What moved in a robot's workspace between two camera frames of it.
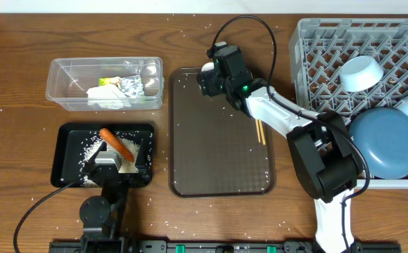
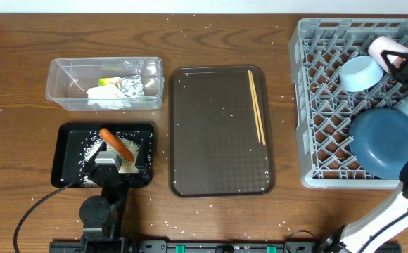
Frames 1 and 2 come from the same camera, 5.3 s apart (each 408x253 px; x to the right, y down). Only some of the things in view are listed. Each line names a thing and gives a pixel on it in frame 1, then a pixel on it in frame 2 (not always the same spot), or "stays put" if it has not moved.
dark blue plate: [392, 140] stays put
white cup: [207, 66] to [383, 43]
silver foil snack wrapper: [133, 88] stays put
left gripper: [141, 182] stays put
